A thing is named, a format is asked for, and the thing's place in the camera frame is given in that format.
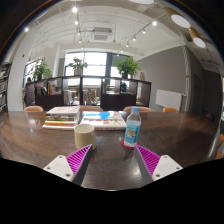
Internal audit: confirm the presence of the stack of books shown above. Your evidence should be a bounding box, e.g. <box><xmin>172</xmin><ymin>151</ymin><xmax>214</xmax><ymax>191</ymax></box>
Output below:
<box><xmin>43</xmin><ymin>106</ymin><xmax>80</xmax><ymax>130</ymax></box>

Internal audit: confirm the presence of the blue white open magazine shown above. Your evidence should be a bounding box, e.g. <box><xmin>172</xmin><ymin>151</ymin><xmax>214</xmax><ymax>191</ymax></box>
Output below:
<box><xmin>81</xmin><ymin>111</ymin><xmax>126</xmax><ymax>130</ymax></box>

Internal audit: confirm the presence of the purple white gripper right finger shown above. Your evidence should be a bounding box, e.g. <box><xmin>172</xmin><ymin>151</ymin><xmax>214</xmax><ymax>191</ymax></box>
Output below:
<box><xmin>134</xmin><ymin>145</ymin><xmax>182</xmax><ymax>185</ymax></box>

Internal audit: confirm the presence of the white board leaning on wall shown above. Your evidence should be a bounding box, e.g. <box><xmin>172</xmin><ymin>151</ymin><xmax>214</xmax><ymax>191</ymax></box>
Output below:
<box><xmin>155</xmin><ymin>90</ymin><xmax>182</xmax><ymax>110</ymax></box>

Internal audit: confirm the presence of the ceiling air conditioner unit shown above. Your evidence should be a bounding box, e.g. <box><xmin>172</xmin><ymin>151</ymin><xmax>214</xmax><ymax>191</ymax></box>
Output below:
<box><xmin>90</xmin><ymin>27</ymin><xmax>112</xmax><ymax>42</ymax></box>

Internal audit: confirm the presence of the clear plastic water bottle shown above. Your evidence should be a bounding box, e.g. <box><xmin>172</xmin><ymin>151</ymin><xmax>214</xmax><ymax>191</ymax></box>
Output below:
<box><xmin>124</xmin><ymin>108</ymin><xmax>141</xmax><ymax>147</ymax></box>

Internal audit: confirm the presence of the potted green plant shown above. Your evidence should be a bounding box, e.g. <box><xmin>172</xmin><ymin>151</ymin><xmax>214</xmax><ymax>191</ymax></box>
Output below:
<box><xmin>68</xmin><ymin>58</ymin><xmax>88</xmax><ymax>75</ymax></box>
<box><xmin>33</xmin><ymin>59</ymin><xmax>52</xmax><ymax>81</ymax></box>
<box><xmin>114</xmin><ymin>56</ymin><xmax>141</xmax><ymax>79</ymax></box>

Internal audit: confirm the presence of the orange chair right side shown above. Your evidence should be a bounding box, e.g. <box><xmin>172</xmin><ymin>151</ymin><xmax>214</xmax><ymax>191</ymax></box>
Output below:
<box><xmin>215</xmin><ymin>134</ymin><xmax>224</xmax><ymax>160</ymax></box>

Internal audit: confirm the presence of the left potted green plant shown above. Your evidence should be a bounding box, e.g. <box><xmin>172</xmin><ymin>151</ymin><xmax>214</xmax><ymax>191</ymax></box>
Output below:
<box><xmin>33</xmin><ymin>59</ymin><xmax>52</xmax><ymax>81</ymax></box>

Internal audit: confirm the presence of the middle potted green plant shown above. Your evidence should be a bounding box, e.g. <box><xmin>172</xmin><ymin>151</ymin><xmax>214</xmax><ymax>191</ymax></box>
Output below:
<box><xmin>68</xmin><ymin>58</ymin><xmax>88</xmax><ymax>75</ymax></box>

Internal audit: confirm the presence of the round pendant lamp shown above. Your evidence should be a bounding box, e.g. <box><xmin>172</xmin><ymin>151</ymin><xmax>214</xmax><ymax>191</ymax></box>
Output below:
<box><xmin>128</xmin><ymin>0</ymin><xmax>155</xmax><ymax>5</ymax></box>
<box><xmin>164</xmin><ymin>7</ymin><xmax>191</xmax><ymax>29</ymax></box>
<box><xmin>188</xmin><ymin>27</ymin><xmax>206</xmax><ymax>48</ymax></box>

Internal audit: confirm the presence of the cream ceramic cup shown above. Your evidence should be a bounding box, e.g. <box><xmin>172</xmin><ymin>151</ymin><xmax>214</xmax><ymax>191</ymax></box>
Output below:
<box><xmin>74</xmin><ymin>124</ymin><xmax>96</xmax><ymax>149</ymax></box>

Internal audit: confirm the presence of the bookshelf at left wall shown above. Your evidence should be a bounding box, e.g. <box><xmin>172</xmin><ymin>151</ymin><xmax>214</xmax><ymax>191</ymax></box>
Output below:
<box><xmin>0</xmin><ymin>62</ymin><xmax>12</xmax><ymax>115</ymax></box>

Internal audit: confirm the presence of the orange chair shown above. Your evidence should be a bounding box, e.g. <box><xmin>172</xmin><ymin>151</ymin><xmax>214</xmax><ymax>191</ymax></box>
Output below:
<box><xmin>80</xmin><ymin>105</ymin><xmax>103</xmax><ymax>112</ymax></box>
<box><xmin>163</xmin><ymin>107</ymin><xmax>178</xmax><ymax>112</ymax></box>
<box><xmin>123</xmin><ymin>106</ymin><xmax>152</xmax><ymax>112</ymax></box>
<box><xmin>215</xmin><ymin>134</ymin><xmax>224</xmax><ymax>160</ymax></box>
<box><xmin>24</xmin><ymin>105</ymin><xmax>44</xmax><ymax>112</ymax></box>

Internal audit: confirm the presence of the round pendant lamp centre right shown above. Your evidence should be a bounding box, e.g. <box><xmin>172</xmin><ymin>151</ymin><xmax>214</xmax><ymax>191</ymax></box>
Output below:
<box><xmin>128</xmin><ymin>0</ymin><xmax>155</xmax><ymax>5</ymax></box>

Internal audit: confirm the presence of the round pendant lamp far right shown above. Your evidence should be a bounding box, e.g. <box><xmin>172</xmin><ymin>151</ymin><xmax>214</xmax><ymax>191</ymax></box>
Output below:
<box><xmin>188</xmin><ymin>27</ymin><xmax>206</xmax><ymax>48</ymax></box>

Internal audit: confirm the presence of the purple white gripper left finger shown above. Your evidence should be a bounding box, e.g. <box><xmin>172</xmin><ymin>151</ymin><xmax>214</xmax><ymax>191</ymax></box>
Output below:
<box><xmin>44</xmin><ymin>144</ymin><xmax>93</xmax><ymax>185</ymax></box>

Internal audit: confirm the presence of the right potted green plant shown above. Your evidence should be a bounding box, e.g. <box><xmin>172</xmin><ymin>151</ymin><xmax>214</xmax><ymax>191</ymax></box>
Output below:
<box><xmin>114</xmin><ymin>56</ymin><xmax>141</xmax><ymax>79</ymax></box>

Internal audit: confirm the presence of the orange chair far left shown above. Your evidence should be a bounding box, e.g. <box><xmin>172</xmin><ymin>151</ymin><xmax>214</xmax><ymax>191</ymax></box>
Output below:
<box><xmin>24</xmin><ymin>105</ymin><xmax>44</xmax><ymax>112</ymax></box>

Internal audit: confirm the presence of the dark wooden shelf unit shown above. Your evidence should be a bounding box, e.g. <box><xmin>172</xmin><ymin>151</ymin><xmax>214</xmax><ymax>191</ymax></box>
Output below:
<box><xmin>25</xmin><ymin>75</ymin><xmax>151</xmax><ymax>111</ymax></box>

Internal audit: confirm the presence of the red round coaster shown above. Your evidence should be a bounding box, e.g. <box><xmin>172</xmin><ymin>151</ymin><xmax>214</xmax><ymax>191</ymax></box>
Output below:
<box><xmin>120</xmin><ymin>138</ymin><xmax>139</xmax><ymax>149</ymax></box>

